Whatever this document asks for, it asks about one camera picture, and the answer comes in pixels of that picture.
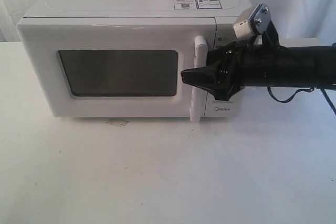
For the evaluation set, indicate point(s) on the white microwave door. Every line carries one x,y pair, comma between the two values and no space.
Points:
118,67

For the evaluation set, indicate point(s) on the white microwave oven body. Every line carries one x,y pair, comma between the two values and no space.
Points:
224,12

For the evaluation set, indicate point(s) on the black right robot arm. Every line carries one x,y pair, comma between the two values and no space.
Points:
297,67

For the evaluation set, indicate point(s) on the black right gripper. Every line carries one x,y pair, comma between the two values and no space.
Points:
237,69

